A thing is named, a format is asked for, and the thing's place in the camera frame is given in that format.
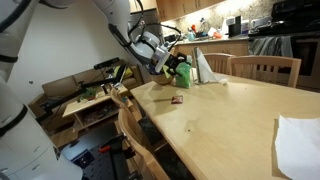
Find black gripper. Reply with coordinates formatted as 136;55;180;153
161;53;188;78

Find grey towel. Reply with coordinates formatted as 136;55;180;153
248;35;294;58

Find white napkin stack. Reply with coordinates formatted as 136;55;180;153
197;48;219;84

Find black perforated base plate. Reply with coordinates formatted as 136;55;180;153
61;133;143;180

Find small brown packet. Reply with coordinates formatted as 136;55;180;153
171;95;184;105

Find wooden bowl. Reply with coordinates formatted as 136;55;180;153
149;71;176;86

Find black coffee maker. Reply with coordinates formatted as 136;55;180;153
227;15;243;38

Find teal bottle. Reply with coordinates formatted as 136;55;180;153
186;28;197;42

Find black stereo camera bar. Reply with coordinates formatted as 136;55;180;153
93;57;121;71

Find dish rack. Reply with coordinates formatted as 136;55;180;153
195;18;215;39

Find wide wooden slat back chair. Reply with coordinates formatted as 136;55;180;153
227;55;302;89

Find black kitchen stove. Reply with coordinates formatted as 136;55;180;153
248;0;320;92

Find small green potted plant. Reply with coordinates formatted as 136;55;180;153
79;87;98;103

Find white paper sheet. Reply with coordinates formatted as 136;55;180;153
274;114;320;180

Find wooden chair with dark seat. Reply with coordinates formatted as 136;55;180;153
109;87;168;148
114;108;196;180

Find wooden upper kitchen cabinets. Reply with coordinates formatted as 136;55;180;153
129;0;228;22

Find green plastic bag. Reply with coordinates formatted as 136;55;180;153
174;54;194;89

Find wooden coffee table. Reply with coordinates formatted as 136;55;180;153
62;84;129;133

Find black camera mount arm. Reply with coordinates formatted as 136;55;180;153
34;64;128;123

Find metal napkin holder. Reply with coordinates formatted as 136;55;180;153
193;46;202;85

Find wooden kitchen counter cabinets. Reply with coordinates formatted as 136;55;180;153
171;34;250;69

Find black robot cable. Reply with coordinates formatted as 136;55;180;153
127;0;183;46

